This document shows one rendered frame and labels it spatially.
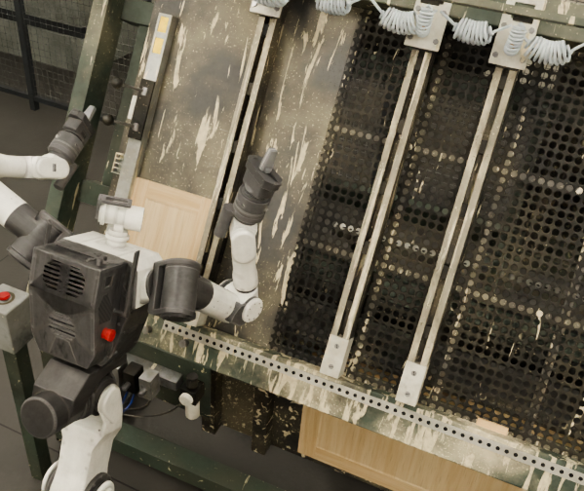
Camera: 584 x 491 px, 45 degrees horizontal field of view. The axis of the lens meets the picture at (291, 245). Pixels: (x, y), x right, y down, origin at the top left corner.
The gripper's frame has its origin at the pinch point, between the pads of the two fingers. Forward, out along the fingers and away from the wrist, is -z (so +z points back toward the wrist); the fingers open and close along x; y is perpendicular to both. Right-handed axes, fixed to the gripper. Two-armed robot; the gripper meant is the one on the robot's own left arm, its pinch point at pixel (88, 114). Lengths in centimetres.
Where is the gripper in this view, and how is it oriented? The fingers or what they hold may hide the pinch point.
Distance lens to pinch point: 240.8
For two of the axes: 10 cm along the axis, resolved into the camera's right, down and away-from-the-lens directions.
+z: -3.9, 8.2, -4.2
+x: 1.1, 4.9, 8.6
